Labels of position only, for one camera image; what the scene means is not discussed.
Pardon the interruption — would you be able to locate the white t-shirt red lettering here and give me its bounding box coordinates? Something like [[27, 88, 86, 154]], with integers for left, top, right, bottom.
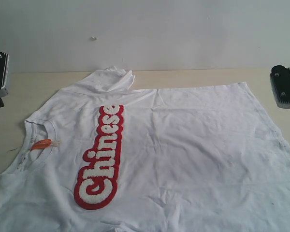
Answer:
[[0, 67, 290, 232]]

